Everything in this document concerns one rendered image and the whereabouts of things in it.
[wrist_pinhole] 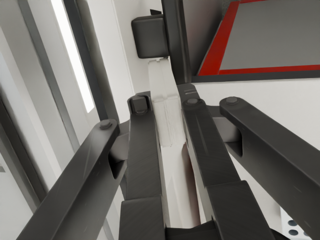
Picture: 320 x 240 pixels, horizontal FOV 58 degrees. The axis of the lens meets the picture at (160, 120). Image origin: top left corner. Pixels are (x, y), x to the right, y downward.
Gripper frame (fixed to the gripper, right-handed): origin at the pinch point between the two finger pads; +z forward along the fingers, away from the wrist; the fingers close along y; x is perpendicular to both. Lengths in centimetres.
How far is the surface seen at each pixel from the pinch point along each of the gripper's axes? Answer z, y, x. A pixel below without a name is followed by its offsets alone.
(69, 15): 2.9, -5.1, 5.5
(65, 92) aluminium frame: -0.2, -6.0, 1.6
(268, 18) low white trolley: 50, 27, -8
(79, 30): 3.5, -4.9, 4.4
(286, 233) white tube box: 10.1, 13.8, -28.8
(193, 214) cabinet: 21.7, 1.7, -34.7
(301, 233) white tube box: 9.5, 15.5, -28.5
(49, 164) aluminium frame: -2.9, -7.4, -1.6
